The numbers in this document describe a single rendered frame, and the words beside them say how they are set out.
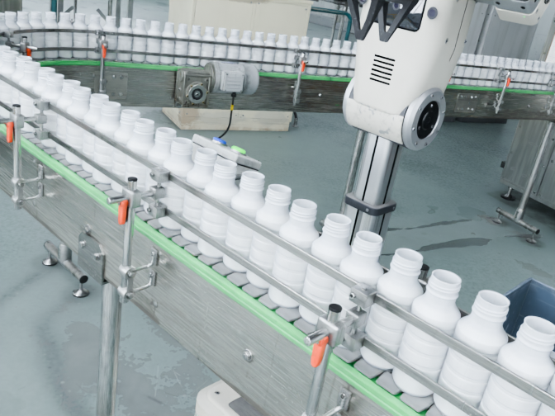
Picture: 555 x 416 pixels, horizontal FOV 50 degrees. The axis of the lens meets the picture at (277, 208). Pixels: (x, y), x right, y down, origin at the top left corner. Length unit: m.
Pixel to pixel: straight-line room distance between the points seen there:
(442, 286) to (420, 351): 0.09
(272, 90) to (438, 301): 2.14
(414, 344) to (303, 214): 0.24
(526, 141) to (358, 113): 3.51
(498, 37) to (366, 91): 6.23
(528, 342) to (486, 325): 0.05
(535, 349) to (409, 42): 0.87
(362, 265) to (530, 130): 4.17
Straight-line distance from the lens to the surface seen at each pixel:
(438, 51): 1.41
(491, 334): 0.74
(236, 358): 1.00
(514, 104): 3.85
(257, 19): 5.23
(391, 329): 0.81
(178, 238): 1.07
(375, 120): 1.47
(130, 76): 2.55
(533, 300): 1.39
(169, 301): 1.10
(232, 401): 1.86
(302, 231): 0.86
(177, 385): 2.29
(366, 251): 0.79
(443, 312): 0.75
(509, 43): 7.83
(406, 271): 0.78
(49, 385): 2.30
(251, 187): 0.93
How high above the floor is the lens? 1.49
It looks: 23 degrees down
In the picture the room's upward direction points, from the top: 10 degrees clockwise
